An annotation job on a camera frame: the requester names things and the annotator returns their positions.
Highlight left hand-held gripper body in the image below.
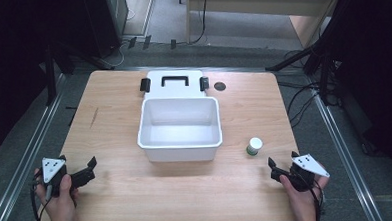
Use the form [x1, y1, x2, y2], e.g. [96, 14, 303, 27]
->
[41, 154, 98, 198]

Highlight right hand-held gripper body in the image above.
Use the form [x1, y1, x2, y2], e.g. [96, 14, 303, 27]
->
[269, 152, 332, 194]

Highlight small white green bottle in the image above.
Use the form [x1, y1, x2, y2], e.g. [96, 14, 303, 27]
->
[245, 136, 265, 157]

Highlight white plastic box with lid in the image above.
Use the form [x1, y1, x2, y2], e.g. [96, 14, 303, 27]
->
[133, 67, 225, 165]

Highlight person's right hand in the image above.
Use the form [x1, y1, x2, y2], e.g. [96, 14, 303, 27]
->
[279, 172, 332, 220]

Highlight person's left hand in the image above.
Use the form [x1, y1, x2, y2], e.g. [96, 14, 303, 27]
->
[33, 166, 81, 221]

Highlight black metal stand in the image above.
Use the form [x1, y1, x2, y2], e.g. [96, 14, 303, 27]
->
[264, 33, 340, 109]
[42, 40, 118, 107]

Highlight dark curtain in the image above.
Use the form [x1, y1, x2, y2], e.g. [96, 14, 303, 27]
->
[0, 0, 99, 157]
[318, 0, 392, 176]

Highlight black cabinet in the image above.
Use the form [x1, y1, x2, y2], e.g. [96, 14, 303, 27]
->
[81, 0, 132, 59]

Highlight light wooden furniture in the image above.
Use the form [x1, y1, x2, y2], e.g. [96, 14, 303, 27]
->
[184, 0, 346, 55]

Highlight metal floor rail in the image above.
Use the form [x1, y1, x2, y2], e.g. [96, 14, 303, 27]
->
[310, 81, 386, 221]
[0, 73, 74, 221]

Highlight left hand-held gripper cable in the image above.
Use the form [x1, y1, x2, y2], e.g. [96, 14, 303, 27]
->
[29, 176, 55, 221]

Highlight hand-held gripper cable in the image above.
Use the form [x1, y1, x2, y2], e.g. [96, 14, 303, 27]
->
[306, 176, 326, 221]
[29, 176, 55, 221]

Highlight right hand-held gripper cable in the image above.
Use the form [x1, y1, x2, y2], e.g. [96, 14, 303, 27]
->
[306, 176, 326, 221]

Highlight black floor cables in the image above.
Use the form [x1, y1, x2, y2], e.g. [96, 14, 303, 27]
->
[277, 79, 323, 130]

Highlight white floor cable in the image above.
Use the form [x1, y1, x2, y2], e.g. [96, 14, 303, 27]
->
[95, 38, 130, 71]

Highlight black hanging cable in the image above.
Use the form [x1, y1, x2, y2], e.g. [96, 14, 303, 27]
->
[178, 0, 213, 46]

